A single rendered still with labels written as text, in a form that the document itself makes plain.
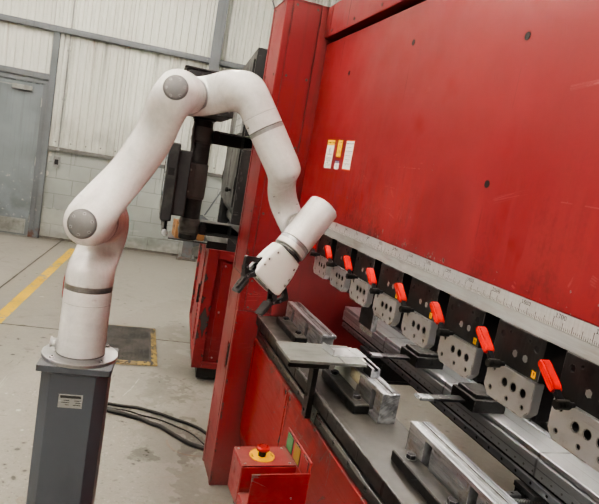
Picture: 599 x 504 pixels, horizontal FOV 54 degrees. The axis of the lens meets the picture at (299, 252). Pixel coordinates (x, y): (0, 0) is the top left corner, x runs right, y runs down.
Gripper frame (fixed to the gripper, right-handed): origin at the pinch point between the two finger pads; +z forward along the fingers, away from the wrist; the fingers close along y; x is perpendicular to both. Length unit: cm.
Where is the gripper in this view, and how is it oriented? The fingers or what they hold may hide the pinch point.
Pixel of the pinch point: (249, 300)
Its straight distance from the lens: 142.4
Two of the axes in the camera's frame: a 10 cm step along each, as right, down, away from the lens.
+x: 5.7, 1.4, -8.1
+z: -5.9, 7.5, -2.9
